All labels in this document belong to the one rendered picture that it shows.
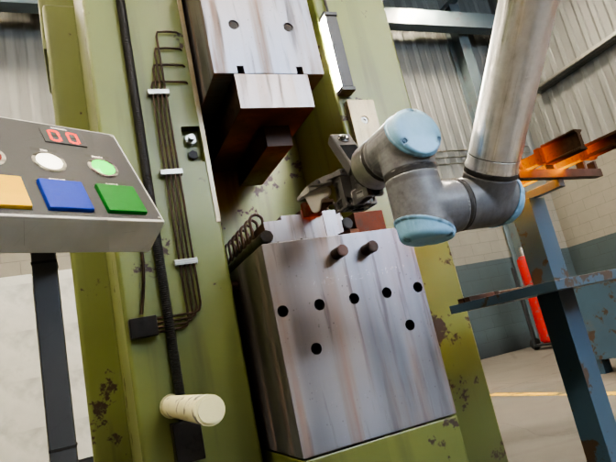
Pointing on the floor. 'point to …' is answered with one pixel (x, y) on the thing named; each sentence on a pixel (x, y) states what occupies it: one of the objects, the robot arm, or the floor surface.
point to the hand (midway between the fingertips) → (327, 193)
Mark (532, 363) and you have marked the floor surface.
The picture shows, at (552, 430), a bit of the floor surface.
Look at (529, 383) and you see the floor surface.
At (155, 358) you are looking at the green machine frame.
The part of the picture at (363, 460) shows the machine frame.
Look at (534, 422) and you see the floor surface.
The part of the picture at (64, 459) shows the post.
